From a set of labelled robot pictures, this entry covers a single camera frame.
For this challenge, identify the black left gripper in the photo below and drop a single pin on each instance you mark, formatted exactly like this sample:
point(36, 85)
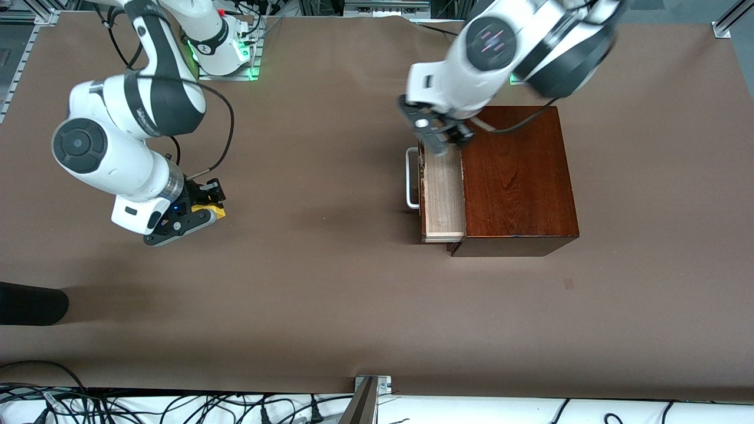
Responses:
point(458, 132)

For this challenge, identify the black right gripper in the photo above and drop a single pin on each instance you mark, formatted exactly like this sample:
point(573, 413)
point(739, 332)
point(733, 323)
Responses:
point(195, 195)

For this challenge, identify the yellow cube block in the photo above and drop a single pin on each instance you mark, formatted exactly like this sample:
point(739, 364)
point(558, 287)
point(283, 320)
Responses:
point(215, 211)

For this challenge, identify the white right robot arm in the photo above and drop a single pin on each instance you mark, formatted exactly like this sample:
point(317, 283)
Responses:
point(118, 159)

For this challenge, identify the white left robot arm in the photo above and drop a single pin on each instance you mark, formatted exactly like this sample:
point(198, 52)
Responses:
point(500, 53)

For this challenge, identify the dark brown wooden cabinet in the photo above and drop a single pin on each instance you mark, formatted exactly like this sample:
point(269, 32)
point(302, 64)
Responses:
point(518, 182)

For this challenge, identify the brown paper table cover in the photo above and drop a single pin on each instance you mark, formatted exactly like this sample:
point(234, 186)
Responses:
point(294, 294)

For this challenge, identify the black cylinder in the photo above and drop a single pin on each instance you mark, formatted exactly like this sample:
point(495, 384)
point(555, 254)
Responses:
point(29, 303)

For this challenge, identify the white sheet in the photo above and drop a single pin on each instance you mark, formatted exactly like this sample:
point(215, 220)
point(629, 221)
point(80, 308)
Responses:
point(471, 412)

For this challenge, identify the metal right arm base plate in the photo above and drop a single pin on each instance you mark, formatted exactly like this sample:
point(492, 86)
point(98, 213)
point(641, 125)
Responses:
point(250, 69)

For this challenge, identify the grey metal rail box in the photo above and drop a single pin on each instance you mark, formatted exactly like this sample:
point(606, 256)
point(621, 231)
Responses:
point(386, 8)

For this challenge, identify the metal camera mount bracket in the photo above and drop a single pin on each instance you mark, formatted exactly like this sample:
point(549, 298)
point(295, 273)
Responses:
point(368, 400)

